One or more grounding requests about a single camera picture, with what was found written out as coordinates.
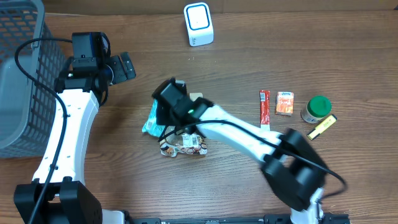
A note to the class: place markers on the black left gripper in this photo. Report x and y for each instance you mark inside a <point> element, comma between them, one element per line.
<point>119,73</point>

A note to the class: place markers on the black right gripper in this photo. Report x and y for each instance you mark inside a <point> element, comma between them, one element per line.
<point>164,117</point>

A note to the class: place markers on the teal Kleenex tissue pack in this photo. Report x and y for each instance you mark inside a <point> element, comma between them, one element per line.
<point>150,126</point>

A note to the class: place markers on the brown snack pouch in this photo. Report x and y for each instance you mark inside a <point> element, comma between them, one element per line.
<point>181,142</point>

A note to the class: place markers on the red snack stick packet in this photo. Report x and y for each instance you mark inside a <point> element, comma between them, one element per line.
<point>265,110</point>

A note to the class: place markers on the orange Kleenex tissue box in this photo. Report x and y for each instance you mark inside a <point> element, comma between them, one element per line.
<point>284,104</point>

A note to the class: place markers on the green lid jar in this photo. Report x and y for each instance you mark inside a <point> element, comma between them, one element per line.
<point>316,109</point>

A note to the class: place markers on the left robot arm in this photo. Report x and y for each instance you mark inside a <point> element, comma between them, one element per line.
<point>57,193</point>

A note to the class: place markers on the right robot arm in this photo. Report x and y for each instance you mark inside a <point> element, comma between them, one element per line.
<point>291,166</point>

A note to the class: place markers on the white barcode scanner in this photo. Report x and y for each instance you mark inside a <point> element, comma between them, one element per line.
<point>199,24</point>

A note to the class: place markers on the grey plastic mesh basket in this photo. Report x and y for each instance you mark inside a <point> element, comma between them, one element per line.
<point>27,111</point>

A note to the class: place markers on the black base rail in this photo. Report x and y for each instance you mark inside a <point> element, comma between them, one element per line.
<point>266,219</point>

